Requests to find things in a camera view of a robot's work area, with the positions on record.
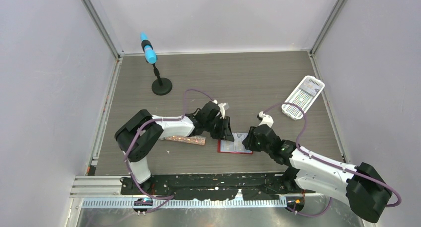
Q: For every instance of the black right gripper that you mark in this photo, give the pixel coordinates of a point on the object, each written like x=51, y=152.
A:
x=248, y=141

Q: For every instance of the blue microphone on black stand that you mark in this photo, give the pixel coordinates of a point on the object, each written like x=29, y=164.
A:
x=161, y=86

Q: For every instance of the red leather card holder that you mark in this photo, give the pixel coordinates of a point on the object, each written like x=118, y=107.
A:
x=226, y=147

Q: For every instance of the white slotted cable duct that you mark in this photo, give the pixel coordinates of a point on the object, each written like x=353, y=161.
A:
x=237, y=202

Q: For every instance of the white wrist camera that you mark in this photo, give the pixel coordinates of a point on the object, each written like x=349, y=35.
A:
x=265, y=119
x=223, y=107

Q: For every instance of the aluminium frame rail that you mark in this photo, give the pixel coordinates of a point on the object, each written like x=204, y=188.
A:
x=105, y=186

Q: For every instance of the white perforated plastic basket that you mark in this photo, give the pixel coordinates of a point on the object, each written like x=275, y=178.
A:
x=299, y=99

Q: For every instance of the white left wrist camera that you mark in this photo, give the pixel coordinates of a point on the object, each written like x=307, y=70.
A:
x=223, y=107

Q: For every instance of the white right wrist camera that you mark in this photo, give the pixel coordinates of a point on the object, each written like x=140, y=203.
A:
x=265, y=119

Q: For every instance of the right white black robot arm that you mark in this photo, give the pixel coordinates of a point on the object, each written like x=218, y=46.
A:
x=359, y=187

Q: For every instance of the glittery sequin tube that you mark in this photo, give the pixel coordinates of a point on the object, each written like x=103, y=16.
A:
x=196, y=140

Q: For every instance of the silver VIP card in basket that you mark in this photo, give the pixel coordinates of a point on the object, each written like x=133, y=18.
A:
x=311, y=87

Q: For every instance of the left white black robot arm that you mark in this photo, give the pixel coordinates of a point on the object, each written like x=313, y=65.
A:
x=137, y=136

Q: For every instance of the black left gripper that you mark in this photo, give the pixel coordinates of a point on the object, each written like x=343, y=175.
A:
x=225, y=132

